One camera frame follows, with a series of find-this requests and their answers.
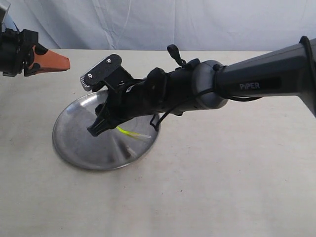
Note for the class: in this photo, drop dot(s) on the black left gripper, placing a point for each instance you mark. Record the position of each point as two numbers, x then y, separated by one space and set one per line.
20 52

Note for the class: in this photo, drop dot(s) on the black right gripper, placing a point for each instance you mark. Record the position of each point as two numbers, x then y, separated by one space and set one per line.
120 106

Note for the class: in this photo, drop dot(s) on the yellow thin stick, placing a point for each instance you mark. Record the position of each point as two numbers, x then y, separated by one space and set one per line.
132 134

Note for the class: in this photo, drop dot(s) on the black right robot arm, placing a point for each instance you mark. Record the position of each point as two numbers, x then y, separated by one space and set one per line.
196 85

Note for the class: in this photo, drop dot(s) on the round steel plate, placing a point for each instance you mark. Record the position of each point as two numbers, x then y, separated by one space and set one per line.
108 151

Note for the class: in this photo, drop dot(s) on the white wrinkled backdrop cloth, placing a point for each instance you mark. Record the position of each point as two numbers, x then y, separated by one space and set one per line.
219 25

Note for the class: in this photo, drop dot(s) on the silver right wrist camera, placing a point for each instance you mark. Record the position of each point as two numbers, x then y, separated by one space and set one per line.
108 72

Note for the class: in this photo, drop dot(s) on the light blue frame bar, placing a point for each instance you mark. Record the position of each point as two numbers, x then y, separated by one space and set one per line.
5 12

